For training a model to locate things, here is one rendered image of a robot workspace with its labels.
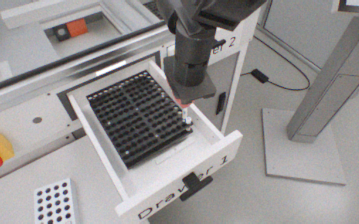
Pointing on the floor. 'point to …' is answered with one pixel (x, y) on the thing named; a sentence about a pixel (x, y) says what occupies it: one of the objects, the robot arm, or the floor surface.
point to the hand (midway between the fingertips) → (184, 102)
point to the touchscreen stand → (321, 111)
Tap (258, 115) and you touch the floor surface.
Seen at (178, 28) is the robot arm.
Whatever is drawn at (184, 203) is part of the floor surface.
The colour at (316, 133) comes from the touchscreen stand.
